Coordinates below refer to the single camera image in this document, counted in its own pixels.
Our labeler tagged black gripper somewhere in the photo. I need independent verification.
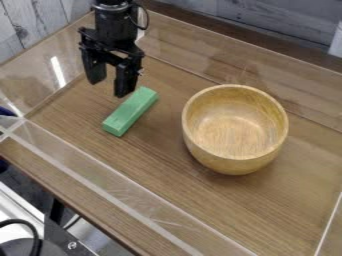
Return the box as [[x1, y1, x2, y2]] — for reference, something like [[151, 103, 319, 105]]
[[79, 2, 146, 98]]

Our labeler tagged green rectangular block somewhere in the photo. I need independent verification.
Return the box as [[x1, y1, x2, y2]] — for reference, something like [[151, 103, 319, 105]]
[[101, 87, 159, 137]]

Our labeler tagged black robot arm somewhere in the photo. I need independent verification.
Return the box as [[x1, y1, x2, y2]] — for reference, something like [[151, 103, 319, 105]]
[[79, 0, 144, 98]]

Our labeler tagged light wooden bowl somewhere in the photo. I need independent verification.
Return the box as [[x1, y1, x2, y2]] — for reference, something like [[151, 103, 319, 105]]
[[182, 84, 288, 175]]

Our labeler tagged black table leg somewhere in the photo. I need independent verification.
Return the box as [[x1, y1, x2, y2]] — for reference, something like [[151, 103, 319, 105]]
[[49, 199, 65, 225]]

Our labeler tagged black metal bracket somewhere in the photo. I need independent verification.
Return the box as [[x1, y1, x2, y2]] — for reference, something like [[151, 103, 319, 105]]
[[40, 219, 99, 256]]

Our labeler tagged black cable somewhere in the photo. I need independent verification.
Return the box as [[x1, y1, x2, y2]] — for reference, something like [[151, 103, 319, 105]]
[[0, 218, 43, 256]]

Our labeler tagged clear acrylic tray enclosure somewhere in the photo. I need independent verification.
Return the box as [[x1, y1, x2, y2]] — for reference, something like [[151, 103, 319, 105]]
[[0, 12, 342, 256]]

